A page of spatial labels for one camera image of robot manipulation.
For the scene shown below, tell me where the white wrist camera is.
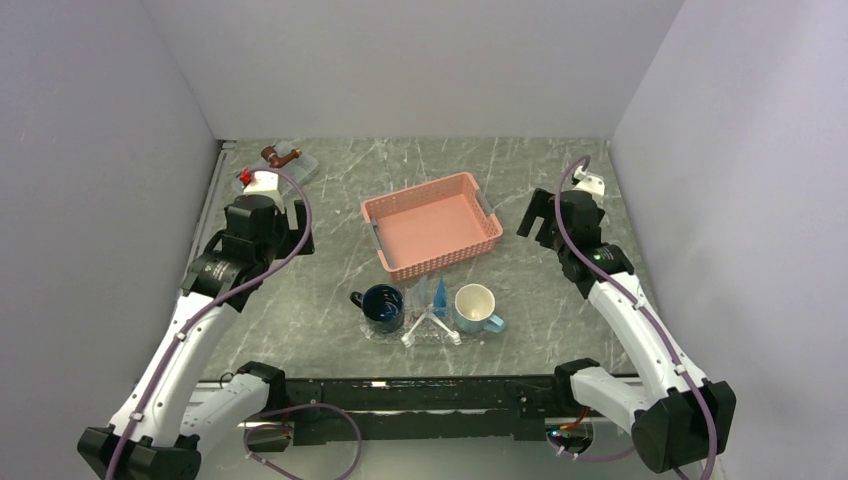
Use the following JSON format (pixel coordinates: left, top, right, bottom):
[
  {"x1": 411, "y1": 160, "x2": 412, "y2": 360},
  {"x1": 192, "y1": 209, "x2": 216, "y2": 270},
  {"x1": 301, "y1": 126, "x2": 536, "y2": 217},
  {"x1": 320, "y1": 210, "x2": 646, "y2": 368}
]
[
  {"x1": 238, "y1": 168, "x2": 285, "y2": 212},
  {"x1": 572, "y1": 166, "x2": 606, "y2": 206}
]

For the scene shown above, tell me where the dark blue mug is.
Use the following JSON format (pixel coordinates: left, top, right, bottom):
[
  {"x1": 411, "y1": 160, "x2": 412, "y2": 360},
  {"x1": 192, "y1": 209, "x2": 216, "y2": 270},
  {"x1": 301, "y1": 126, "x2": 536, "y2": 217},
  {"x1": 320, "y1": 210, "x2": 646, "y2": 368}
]
[{"x1": 349, "y1": 284, "x2": 404, "y2": 334}]

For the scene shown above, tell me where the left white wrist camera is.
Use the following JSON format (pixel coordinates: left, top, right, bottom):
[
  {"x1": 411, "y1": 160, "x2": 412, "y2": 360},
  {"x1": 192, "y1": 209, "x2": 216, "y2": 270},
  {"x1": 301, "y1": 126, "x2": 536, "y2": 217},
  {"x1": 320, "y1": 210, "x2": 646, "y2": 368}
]
[{"x1": 238, "y1": 168, "x2": 285, "y2": 212}]

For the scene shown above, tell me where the white red toothpaste tube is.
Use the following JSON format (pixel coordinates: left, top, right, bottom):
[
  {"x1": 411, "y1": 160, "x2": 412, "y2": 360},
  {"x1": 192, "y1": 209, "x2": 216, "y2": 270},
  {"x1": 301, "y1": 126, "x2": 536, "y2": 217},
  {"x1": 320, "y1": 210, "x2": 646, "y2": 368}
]
[{"x1": 407, "y1": 275, "x2": 430, "y2": 317}]

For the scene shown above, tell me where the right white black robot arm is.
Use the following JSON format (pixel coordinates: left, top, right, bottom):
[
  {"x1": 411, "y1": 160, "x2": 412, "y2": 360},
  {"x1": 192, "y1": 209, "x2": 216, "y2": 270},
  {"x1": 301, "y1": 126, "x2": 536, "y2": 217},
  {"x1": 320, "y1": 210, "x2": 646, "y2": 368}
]
[{"x1": 517, "y1": 189, "x2": 736, "y2": 473}]

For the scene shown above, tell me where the clear textured oval tray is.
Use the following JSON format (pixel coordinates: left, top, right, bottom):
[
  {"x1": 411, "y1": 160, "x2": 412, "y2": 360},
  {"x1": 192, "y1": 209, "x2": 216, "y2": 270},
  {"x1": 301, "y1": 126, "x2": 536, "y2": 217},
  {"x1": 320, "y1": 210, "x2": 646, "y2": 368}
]
[{"x1": 359, "y1": 303, "x2": 476, "y2": 348}]

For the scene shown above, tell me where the clear plastic organizer box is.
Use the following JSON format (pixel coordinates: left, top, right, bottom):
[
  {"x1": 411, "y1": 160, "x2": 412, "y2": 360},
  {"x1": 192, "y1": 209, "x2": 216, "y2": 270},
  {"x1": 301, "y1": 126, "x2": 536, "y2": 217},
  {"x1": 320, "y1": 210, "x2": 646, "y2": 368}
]
[{"x1": 231, "y1": 141, "x2": 318, "y2": 198}]

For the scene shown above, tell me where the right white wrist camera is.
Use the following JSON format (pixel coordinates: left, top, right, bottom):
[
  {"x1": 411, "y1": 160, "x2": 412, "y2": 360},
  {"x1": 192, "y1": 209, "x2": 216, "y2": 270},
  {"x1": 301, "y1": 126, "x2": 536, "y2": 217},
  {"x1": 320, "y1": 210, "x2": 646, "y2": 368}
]
[{"x1": 572, "y1": 166, "x2": 606, "y2": 206}]

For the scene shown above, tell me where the white and blue mug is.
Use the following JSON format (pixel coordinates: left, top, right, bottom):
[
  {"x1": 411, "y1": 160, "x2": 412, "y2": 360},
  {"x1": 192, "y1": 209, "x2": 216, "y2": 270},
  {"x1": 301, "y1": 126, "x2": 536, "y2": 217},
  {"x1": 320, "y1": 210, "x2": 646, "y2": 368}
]
[{"x1": 453, "y1": 284, "x2": 506, "y2": 334}]

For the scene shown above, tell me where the white toothbrush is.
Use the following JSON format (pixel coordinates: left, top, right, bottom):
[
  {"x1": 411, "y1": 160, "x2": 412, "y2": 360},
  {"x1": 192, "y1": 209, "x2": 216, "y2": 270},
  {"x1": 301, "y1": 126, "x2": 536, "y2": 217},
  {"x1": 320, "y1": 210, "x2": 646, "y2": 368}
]
[
  {"x1": 401, "y1": 311, "x2": 433, "y2": 348},
  {"x1": 427, "y1": 312, "x2": 462, "y2": 345}
]

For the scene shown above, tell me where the pink plastic basket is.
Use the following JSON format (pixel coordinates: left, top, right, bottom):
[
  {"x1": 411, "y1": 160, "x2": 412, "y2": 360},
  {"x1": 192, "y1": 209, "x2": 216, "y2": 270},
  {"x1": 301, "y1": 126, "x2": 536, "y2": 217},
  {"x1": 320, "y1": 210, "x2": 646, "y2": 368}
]
[{"x1": 361, "y1": 172, "x2": 503, "y2": 282}]

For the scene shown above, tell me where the blue toothpaste tube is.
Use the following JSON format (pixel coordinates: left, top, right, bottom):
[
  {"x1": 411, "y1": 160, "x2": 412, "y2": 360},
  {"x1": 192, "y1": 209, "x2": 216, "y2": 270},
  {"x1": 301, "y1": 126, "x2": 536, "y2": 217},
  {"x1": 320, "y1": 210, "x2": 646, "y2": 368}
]
[{"x1": 431, "y1": 277, "x2": 448, "y2": 319}]

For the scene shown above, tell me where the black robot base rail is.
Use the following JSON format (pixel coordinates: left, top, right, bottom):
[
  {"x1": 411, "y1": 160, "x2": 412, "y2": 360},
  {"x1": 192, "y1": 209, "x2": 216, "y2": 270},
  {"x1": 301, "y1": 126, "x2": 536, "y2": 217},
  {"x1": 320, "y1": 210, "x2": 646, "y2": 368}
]
[{"x1": 247, "y1": 374, "x2": 605, "y2": 446}]

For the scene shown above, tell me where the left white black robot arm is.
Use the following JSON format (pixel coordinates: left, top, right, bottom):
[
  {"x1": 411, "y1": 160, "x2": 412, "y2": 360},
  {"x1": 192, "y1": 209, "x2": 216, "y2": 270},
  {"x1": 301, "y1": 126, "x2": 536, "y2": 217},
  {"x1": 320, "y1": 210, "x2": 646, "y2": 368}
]
[{"x1": 77, "y1": 194, "x2": 314, "y2": 479}]

